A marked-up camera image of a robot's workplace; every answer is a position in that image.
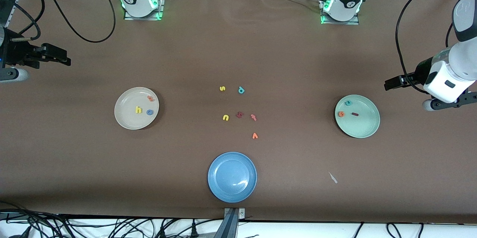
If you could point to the brown table cover sheet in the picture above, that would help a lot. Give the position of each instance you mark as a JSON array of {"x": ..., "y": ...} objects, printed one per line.
[{"x": 238, "y": 44}]

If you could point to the aluminium camera post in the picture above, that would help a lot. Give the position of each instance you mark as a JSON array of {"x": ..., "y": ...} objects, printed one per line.
[{"x": 231, "y": 225}]

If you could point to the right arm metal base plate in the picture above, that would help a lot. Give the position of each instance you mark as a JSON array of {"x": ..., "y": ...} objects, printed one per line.
[{"x": 160, "y": 12}]

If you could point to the pale green round plate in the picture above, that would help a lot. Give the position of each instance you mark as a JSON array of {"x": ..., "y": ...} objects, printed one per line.
[{"x": 359, "y": 124}]

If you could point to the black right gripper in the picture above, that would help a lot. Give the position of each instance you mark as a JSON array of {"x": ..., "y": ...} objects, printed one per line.
[{"x": 18, "y": 52}]

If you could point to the aluminium table edge rail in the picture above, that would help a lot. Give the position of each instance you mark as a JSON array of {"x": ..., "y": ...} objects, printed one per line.
[{"x": 14, "y": 7}]

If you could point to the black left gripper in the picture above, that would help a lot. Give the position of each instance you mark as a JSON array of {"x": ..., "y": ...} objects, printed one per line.
[{"x": 420, "y": 71}]

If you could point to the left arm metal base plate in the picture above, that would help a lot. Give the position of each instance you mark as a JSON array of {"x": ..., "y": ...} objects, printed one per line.
[{"x": 354, "y": 22}]

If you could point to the white paper scrap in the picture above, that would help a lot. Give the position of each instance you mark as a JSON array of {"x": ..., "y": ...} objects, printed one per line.
[{"x": 332, "y": 177}]

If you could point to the beige round plate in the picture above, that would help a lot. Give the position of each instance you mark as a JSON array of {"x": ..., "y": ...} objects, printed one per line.
[{"x": 128, "y": 118}]

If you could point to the blue round plate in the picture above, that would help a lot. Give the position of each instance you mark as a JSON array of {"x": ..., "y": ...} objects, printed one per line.
[{"x": 232, "y": 177}]

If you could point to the dark red foam letter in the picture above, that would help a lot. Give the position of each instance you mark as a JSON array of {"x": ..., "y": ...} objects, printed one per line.
[{"x": 239, "y": 115}]

